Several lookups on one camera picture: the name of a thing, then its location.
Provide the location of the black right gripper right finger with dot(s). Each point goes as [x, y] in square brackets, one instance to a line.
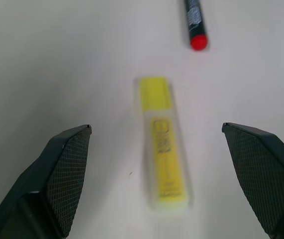
[263, 179]

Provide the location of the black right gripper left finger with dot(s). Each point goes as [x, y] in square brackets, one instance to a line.
[57, 179]

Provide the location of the yellow highlighter pen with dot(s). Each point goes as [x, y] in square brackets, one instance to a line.
[165, 147]

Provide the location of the black marker with red end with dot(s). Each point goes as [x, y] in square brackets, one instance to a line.
[196, 23]

